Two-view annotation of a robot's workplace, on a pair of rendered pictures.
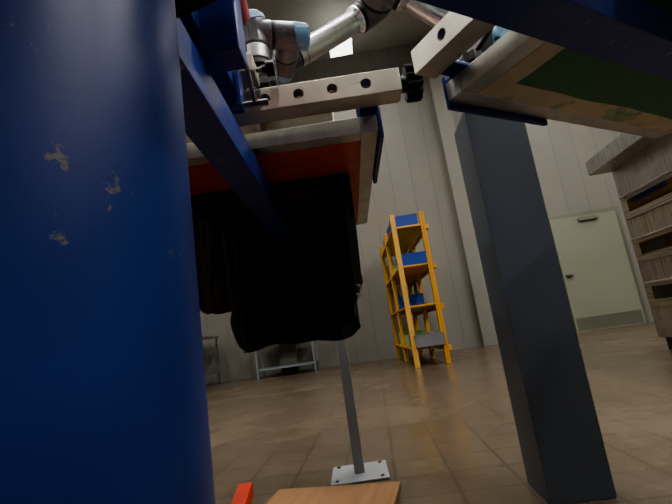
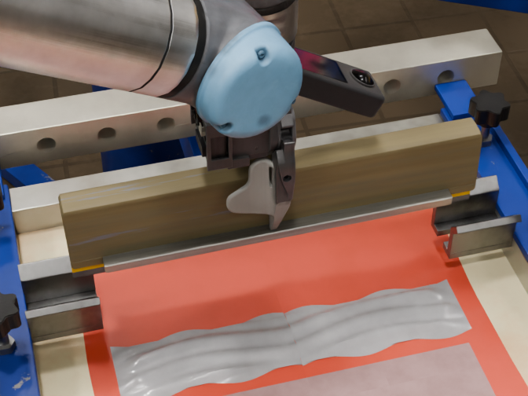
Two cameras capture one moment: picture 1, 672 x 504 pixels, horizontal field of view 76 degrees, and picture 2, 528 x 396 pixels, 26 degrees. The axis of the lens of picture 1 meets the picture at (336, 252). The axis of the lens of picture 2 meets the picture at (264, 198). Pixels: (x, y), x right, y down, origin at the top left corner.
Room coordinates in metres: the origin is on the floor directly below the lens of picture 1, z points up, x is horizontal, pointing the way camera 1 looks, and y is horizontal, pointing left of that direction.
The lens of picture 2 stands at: (1.82, -0.07, 1.86)
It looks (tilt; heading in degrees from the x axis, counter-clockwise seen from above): 44 degrees down; 164
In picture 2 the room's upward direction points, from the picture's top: straight up
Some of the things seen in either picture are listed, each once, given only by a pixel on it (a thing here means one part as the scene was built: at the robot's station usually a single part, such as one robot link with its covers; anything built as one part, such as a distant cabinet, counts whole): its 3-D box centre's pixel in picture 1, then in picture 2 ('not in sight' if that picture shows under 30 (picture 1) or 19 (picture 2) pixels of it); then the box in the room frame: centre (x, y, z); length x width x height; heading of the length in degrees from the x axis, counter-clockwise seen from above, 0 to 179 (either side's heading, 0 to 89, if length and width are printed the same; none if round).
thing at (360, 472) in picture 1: (342, 349); not in sight; (1.82, 0.03, 0.48); 0.22 x 0.22 x 0.96; 89
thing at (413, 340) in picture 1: (409, 291); not in sight; (6.84, -1.06, 1.06); 2.30 x 0.62 x 2.13; 176
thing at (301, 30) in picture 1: (288, 40); not in sight; (1.10, 0.05, 1.39); 0.11 x 0.11 x 0.08; 15
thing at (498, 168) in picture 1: (523, 288); not in sight; (1.39, -0.58, 0.60); 0.18 x 0.18 x 1.20; 86
